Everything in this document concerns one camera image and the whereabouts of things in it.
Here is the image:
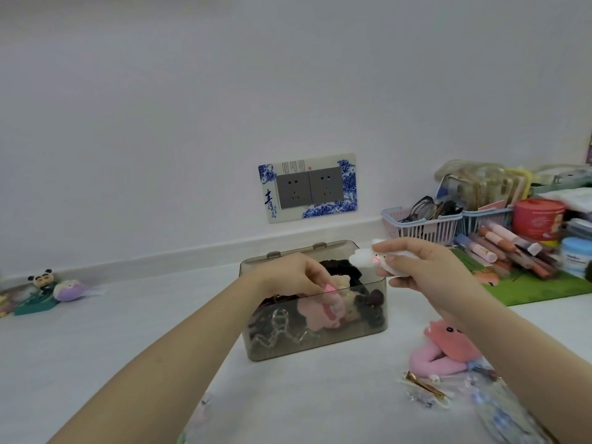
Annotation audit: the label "transparent grey storage box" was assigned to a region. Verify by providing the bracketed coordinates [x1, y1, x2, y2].
[239, 239, 389, 363]

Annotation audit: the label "blue lace bow clip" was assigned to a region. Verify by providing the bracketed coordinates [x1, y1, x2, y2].
[464, 358, 549, 444]

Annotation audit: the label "black fabric bow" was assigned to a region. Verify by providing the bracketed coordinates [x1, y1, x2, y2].
[318, 258, 365, 288]

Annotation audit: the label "beige bear plush clip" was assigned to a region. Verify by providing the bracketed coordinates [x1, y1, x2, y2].
[326, 272, 364, 322]

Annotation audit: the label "white fluffy plush clip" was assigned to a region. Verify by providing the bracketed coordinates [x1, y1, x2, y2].
[348, 238, 419, 279]

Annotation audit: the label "white jar with blue lid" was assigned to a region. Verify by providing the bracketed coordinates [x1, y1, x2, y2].
[559, 236, 592, 279]

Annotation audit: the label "red round tin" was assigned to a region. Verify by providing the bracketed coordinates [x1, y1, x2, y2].
[512, 198, 567, 242]

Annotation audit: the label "grey wall socket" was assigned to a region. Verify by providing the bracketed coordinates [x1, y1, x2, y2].
[276, 171, 311, 210]
[308, 166, 345, 205]

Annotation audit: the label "pink beaver plush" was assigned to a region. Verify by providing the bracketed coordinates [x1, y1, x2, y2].
[408, 318, 485, 379]

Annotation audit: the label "pink plastic basket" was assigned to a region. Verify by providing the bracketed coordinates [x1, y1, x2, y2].
[381, 207, 463, 245]

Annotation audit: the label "white cloth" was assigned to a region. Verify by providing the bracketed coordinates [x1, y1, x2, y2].
[536, 187, 592, 213]

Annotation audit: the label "person's left forearm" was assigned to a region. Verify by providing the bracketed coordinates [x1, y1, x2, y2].
[46, 272, 269, 444]

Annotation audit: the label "person's left hand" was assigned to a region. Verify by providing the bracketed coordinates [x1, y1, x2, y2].
[251, 252, 341, 310]

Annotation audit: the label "blue floral socket frame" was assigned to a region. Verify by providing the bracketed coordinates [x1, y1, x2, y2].
[257, 152, 358, 224]

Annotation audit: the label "panda figurine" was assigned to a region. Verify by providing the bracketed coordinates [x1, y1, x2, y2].
[27, 268, 56, 292]

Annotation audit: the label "purple white plush ball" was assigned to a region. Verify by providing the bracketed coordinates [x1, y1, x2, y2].
[52, 279, 86, 303]

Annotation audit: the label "small white device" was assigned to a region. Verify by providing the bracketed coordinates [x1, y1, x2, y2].
[532, 163, 592, 186]

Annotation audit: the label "green desk mat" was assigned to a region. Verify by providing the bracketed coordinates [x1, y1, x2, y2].
[451, 247, 592, 308]

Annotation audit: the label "clear wavy hair claw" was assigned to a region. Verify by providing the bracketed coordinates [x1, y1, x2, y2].
[249, 305, 321, 353]

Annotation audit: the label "clear plastic container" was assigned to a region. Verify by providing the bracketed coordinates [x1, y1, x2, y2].
[564, 216, 592, 241]

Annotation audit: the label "person's right hand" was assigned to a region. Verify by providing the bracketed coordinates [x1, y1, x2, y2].
[372, 237, 487, 329]

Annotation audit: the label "dark framed eyeglasses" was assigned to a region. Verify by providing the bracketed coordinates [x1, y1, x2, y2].
[400, 195, 463, 223]

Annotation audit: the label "person's right forearm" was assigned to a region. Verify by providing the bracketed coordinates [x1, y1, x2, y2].
[451, 290, 592, 444]

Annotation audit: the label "blue plastic basket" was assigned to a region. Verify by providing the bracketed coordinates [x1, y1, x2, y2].
[460, 208, 515, 237]

